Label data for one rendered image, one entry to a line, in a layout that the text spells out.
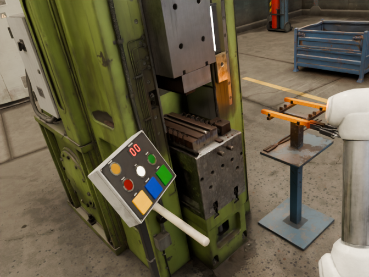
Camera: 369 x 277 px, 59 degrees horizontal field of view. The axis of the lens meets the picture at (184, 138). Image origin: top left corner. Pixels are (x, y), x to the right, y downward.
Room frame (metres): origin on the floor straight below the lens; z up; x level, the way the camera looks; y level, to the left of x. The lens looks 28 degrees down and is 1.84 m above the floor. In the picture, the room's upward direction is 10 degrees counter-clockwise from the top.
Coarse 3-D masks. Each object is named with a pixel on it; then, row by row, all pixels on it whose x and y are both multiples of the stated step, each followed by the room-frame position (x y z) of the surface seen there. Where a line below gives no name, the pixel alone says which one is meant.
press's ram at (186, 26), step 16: (144, 0) 1.65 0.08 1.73; (160, 0) 1.55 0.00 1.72; (176, 0) 1.60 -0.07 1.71; (192, 0) 1.66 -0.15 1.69; (208, 0) 1.72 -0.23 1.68; (144, 16) 1.67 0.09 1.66; (160, 16) 1.56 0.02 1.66; (176, 16) 1.59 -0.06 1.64; (192, 16) 1.65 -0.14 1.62; (208, 16) 1.71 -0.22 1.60; (160, 32) 1.58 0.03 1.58; (176, 32) 1.58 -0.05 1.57; (192, 32) 1.64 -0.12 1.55; (208, 32) 1.70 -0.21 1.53; (160, 48) 1.60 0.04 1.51; (176, 48) 1.57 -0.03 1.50; (192, 48) 1.63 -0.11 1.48; (208, 48) 1.70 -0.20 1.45; (160, 64) 1.62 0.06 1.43; (176, 64) 1.56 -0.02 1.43; (192, 64) 1.62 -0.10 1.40; (208, 64) 1.69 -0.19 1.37
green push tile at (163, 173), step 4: (160, 168) 1.27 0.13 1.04; (164, 168) 1.28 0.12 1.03; (156, 172) 1.24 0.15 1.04; (160, 172) 1.25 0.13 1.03; (164, 172) 1.27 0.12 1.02; (168, 172) 1.28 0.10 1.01; (160, 176) 1.24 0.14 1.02; (164, 176) 1.25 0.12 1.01; (168, 176) 1.26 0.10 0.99; (160, 180) 1.23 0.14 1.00; (164, 180) 1.23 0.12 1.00; (168, 180) 1.25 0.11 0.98; (164, 184) 1.22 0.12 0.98
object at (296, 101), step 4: (284, 100) 2.04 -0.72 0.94; (288, 100) 2.01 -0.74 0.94; (292, 100) 1.99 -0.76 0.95; (296, 100) 1.97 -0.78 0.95; (300, 100) 1.96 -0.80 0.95; (300, 104) 1.94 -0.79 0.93; (304, 104) 1.92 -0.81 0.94; (308, 104) 1.89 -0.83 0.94; (312, 104) 1.87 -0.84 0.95; (316, 104) 1.85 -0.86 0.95; (320, 104) 1.85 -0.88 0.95; (324, 108) 1.81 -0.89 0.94
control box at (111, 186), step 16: (128, 144) 1.26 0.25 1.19; (144, 144) 1.32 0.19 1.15; (112, 160) 1.15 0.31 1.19; (128, 160) 1.20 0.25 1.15; (144, 160) 1.25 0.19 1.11; (160, 160) 1.31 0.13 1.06; (96, 176) 1.09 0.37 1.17; (112, 176) 1.09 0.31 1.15; (128, 176) 1.14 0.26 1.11; (144, 176) 1.19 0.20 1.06; (112, 192) 1.06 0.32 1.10; (128, 192) 1.08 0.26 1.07; (144, 192) 1.13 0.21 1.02; (160, 192) 1.18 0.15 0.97; (128, 208) 1.03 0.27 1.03; (128, 224) 1.04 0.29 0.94
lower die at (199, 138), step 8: (168, 120) 1.90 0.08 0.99; (184, 120) 1.84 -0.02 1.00; (192, 120) 1.84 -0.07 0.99; (176, 128) 1.77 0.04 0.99; (184, 128) 1.75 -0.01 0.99; (192, 128) 1.71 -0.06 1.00; (208, 128) 1.68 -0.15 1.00; (216, 128) 1.69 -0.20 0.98; (168, 136) 1.75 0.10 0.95; (176, 136) 1.69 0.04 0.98; (184, 136) 1.66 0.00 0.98; (192, 136) 1.64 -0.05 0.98; (200, 136) 1.62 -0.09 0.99; (208, 136) 1.65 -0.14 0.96; (216, 136) 1.69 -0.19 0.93; (184, 144) 1.63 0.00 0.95; (192, 144) 1.58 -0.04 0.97; (200, 144) 1.61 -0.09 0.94
